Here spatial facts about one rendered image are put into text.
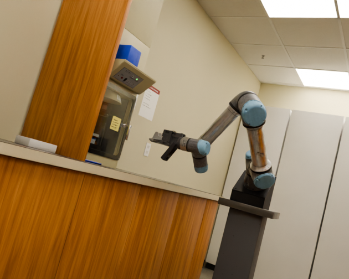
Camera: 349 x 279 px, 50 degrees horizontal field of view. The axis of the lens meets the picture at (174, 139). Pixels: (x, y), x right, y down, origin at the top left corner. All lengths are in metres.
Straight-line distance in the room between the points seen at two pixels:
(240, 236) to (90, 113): 1.09
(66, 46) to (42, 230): 1.07
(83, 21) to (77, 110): 0.52
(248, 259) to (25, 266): 1.21
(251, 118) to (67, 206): 0.93
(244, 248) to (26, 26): 1.73
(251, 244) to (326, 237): 2.43
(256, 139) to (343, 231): 2.80
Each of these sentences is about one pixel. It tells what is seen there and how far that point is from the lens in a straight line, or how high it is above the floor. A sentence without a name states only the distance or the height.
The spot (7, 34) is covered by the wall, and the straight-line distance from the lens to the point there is 2.22.
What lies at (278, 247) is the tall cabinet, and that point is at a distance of 4.70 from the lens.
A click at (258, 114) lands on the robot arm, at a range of 1.84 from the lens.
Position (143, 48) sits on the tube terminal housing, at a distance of 2.33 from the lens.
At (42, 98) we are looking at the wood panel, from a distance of 2.22.
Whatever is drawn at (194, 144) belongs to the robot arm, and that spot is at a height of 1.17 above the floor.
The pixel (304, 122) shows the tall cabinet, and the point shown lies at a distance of 4.81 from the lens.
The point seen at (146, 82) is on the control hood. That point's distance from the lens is 2.23.
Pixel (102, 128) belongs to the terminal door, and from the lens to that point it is 2.09.
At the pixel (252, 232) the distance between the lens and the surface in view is 2.24.
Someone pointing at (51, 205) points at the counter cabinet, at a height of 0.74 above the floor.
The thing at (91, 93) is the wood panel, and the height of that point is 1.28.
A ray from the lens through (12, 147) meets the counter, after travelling 1.38.
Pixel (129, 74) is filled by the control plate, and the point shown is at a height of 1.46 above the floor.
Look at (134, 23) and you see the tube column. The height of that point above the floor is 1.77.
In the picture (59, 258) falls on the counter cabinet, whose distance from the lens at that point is 1.73.
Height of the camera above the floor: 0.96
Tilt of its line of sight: 6 degrees up
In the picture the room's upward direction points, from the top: 15 degrees clockwise
